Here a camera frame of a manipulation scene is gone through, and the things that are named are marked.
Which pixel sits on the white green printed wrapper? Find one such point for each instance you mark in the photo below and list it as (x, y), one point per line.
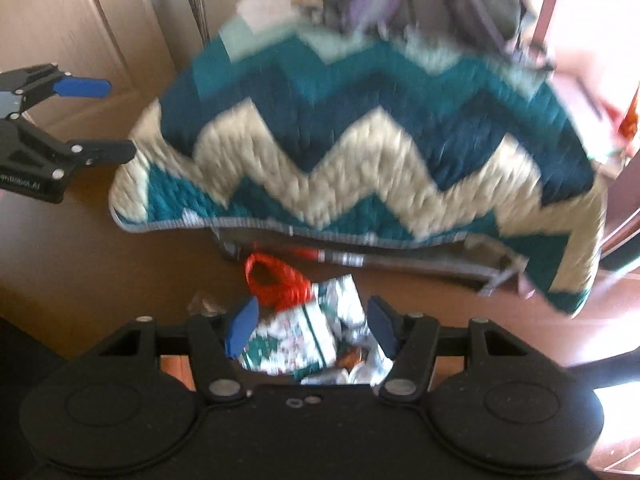
(345, 302)

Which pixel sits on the red plastic bag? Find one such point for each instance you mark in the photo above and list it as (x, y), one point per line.
(290, 290)

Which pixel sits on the clear plastic wrapper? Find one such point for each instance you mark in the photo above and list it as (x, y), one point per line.
(202, 303)

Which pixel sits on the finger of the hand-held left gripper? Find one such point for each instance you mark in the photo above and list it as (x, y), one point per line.
(102, 152)
(82, 87)

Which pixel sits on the grey bed frame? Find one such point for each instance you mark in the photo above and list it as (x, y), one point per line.
(425, 261)

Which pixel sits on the white teal printed packet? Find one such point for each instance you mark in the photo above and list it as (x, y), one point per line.
(295, 335)

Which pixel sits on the brown wooden bed leg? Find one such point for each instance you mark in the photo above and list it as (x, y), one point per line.
(526, 288)

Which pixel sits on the striped rod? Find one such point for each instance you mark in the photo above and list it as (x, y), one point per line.
(330, 256)

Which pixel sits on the teal cream zigzag blanket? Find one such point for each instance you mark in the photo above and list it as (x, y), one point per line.
(350, 160)

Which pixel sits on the white paper sheet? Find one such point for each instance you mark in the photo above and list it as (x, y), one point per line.
(260, 7)

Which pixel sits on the light wooden door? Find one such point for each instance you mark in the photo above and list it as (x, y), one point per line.
(75, 20)

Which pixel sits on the orange object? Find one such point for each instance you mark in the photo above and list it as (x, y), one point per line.
(631, 117)

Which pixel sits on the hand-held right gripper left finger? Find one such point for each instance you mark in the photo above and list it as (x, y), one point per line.
(243, 327)

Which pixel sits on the purple grey backpack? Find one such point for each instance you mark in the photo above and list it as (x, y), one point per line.
(450, 0)

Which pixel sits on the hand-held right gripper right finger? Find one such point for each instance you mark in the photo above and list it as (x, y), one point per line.
(382, 327)

